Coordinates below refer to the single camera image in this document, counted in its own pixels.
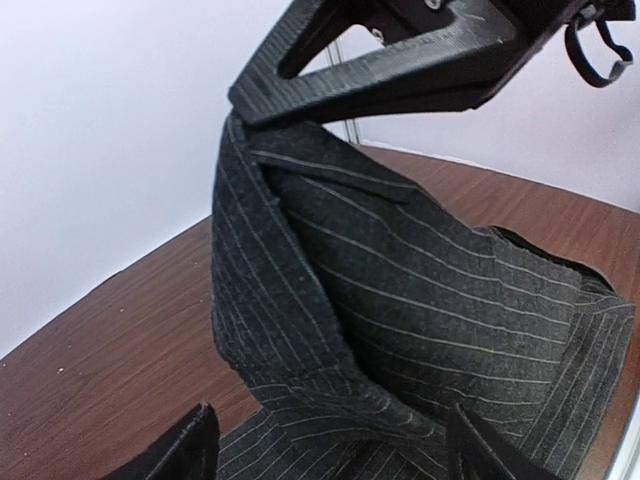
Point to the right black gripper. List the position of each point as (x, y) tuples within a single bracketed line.
[(433, 56)]

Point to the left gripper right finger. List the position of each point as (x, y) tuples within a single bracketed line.
[(475, 450)]

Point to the dark pinstriped shirt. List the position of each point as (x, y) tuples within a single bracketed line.
[(359, 312)]

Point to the right aluminium frame post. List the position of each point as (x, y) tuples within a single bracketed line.
[(342, 75)]

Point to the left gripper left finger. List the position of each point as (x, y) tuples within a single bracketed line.
[(188, 450)]

